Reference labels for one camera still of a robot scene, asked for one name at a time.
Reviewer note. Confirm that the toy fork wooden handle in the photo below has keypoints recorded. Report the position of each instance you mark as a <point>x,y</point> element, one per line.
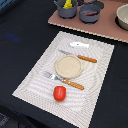
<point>54,77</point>

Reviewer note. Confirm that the grey pot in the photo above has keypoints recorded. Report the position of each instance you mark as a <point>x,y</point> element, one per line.
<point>67,12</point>
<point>89,8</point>

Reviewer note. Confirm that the grey pot on stove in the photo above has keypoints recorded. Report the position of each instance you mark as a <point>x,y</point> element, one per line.
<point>89,8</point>

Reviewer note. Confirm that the red toy tomato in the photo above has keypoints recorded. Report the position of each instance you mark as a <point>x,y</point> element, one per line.
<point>59,93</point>

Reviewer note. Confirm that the toy knife wooden handle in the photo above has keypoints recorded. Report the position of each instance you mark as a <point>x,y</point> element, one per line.
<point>80,56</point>

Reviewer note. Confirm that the beige bowl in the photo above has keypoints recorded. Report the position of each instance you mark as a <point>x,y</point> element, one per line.
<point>122,15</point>

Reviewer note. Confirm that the round wooden plate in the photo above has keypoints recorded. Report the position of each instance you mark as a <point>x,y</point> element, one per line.
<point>68,66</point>

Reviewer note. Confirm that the woven grey placemat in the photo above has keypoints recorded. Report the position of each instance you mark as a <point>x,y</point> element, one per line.
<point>78,106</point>

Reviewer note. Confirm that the brown toy stove board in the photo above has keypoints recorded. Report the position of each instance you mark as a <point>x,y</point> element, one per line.
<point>104,27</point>

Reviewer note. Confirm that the yellow toy cheese wedge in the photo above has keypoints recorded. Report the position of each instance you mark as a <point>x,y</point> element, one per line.
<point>68,4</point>

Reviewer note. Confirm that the black stove burner back-right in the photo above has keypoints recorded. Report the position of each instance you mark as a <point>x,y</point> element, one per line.
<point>98,4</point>

